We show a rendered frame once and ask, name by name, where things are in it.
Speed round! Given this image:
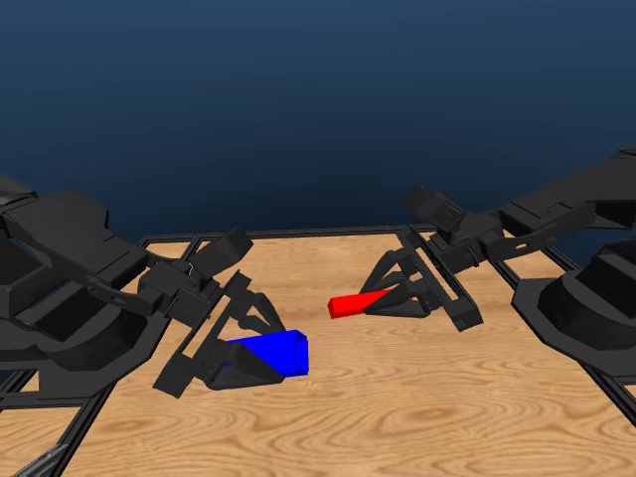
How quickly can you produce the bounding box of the thin red peg bar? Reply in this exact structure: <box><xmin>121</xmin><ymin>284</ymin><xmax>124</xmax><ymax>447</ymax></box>
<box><xmin>328</xmin><ymin>289</ymin><xmax>416</xmax><ymax>320</ymax></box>

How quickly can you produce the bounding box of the blue hollow socket block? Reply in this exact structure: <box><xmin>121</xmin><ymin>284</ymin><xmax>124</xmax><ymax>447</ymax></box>
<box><xmin>226</xmin><ymin>329</ymin><xmax>310</xmax><ymax>378</ymax></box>

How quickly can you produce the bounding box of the silver aluminium rail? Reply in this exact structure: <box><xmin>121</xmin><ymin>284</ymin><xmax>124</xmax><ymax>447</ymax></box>
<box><xmin>14</xmin><ymin>444</ymin><xmax>69</xmax><ymax>477</ymax></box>

